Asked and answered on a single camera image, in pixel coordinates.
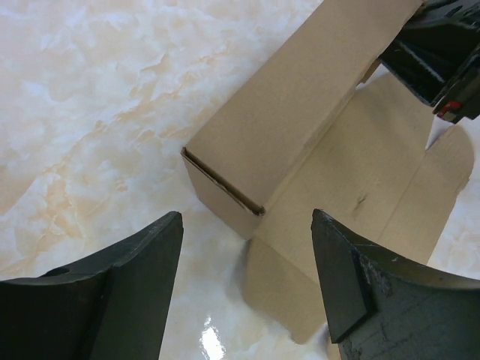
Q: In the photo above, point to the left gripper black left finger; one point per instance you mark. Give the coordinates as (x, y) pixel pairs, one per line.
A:
(112, 304)

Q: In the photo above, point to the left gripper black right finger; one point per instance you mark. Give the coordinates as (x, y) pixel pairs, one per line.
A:
(381, 305)

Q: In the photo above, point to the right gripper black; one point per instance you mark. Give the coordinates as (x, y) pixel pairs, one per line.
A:
(436, 56)

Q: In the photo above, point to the brown cardboard paper box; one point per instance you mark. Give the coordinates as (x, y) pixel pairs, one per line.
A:
(308, 131)

